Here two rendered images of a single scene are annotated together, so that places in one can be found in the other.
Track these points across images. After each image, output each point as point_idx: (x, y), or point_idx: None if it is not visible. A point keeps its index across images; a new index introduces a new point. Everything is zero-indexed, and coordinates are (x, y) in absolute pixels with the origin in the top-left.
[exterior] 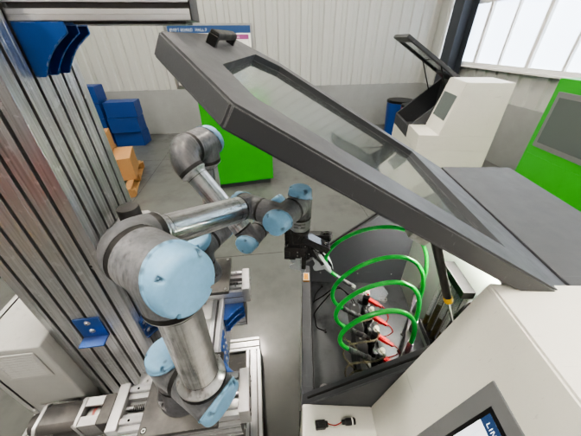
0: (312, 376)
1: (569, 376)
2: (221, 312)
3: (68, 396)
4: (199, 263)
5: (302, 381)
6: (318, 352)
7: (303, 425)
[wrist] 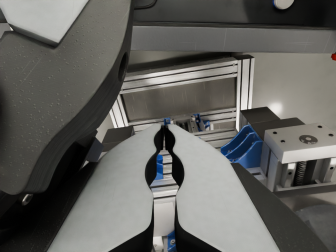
0: (313, 30)
1: None
2: (161, 192)
3: None
4: None
5: (315, 53)
6: (210, 5)
7: None
